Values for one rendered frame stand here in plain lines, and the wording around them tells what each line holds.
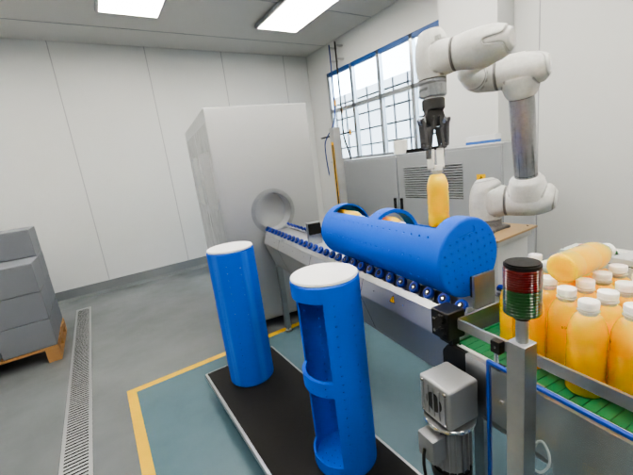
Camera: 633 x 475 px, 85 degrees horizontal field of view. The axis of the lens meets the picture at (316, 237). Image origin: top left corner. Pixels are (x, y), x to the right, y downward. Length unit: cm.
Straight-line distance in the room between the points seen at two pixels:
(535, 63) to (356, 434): 167
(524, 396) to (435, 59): 97
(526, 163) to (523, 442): 131
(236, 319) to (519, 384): 166
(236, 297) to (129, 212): 394
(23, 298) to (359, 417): 314
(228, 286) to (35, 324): 227
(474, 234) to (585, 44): 310
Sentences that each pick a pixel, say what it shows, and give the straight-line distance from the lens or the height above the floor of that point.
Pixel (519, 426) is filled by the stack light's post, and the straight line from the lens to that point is 87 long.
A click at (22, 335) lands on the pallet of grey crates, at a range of 404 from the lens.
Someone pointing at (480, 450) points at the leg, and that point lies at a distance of 177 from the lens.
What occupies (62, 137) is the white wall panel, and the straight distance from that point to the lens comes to 588.
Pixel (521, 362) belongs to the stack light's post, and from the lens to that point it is 79.
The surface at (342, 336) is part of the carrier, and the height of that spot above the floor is 82.
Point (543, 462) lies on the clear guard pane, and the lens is 105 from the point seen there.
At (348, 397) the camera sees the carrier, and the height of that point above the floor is 55.
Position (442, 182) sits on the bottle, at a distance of 129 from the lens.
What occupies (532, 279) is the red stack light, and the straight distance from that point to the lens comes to 71.
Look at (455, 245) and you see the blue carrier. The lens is 124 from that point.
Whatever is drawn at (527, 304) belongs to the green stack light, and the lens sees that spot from 72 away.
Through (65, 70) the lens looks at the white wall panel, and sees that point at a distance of 604.
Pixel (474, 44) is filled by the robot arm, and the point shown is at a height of 176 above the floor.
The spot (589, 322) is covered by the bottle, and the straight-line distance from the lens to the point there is 95.
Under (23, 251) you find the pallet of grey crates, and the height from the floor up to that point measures 100.
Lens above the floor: 148
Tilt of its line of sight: 12 degrees down
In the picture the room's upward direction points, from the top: 7 degrees counter-clockwise
